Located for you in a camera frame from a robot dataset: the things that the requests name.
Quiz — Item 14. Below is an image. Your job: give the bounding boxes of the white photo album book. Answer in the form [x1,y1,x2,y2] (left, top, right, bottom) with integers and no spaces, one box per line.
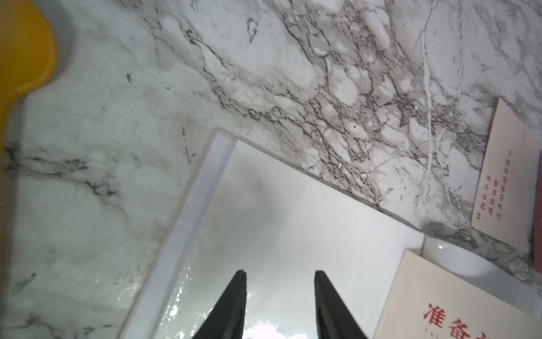
[121,129,541,338]

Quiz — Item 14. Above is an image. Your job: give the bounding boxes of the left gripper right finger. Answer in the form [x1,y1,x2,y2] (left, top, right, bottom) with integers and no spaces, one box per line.
[314,271,367,339]

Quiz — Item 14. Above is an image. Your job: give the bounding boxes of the beige card red text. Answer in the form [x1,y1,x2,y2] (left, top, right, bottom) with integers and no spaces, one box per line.
[375,251,541,338]

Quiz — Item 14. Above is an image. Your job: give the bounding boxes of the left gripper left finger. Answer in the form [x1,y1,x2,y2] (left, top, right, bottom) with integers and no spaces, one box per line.
[193,270,247,339]

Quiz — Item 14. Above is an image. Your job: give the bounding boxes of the dark red card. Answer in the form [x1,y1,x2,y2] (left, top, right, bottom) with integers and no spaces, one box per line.
[533,152,542,273]

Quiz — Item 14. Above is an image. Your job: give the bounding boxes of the yellow spoon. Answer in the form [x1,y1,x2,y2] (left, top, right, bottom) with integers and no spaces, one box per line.
[0,0,58,141]

